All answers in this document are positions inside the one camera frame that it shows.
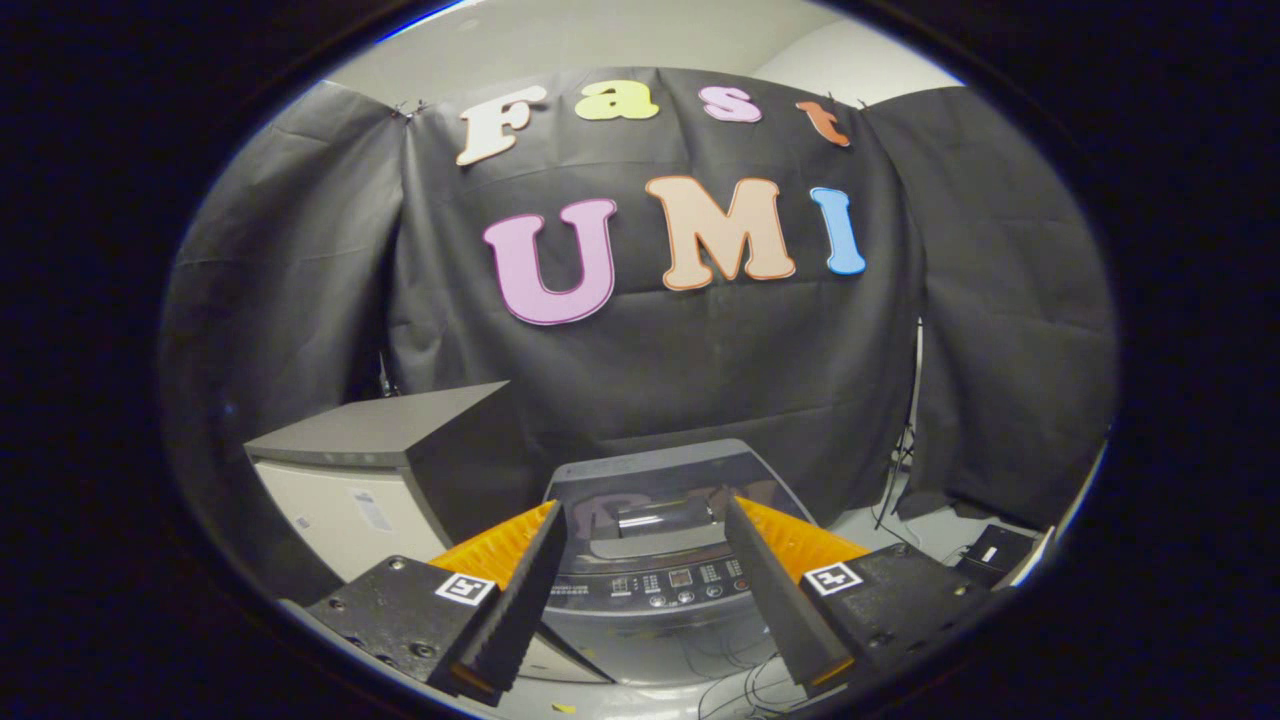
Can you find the black box on floor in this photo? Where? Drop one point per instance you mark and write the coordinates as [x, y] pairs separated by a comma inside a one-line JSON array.
[[995, 552]]

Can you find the grey washing machine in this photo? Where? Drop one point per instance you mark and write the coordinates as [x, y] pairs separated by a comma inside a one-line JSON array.
[[650, 640]]

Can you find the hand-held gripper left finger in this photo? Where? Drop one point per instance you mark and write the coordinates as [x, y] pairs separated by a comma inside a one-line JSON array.
[[520, 595]]

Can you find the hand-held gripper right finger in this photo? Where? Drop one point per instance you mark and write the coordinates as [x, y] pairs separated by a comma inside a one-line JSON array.
[[770, 590]]

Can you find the grey cabinet with white door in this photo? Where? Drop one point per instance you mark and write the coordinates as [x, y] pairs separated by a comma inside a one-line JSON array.
[[340, 510]]

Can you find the black backdrop cloth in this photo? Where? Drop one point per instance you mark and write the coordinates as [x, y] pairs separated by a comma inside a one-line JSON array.
[[700, 370]]

